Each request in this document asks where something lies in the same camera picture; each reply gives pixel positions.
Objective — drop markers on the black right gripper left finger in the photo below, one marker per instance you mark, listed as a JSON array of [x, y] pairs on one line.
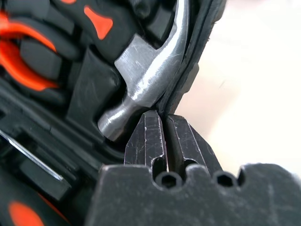
[[148, 141]]

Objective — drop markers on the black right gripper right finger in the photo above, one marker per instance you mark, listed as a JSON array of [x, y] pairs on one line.
[[188, 146]]

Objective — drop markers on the dark ribbed object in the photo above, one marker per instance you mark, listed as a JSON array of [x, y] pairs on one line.
[[94, 77]]

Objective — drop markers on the steel claw hammer head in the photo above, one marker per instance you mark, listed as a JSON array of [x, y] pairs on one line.
[[145, 77]]

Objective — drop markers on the steel screwdriver shaft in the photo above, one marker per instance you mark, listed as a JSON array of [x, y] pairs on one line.
[[35, 160]]

